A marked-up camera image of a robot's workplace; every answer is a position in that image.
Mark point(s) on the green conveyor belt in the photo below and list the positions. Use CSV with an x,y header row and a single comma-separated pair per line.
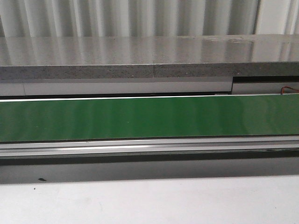
x,y
130,118

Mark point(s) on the grey stone counter slab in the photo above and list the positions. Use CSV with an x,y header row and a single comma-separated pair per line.
x,y
36,58

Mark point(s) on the aluminium conveyor front rail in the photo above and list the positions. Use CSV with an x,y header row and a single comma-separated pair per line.
x,y
149,146

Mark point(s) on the white conveyor back rail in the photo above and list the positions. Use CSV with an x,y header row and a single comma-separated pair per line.
x,y
102,98

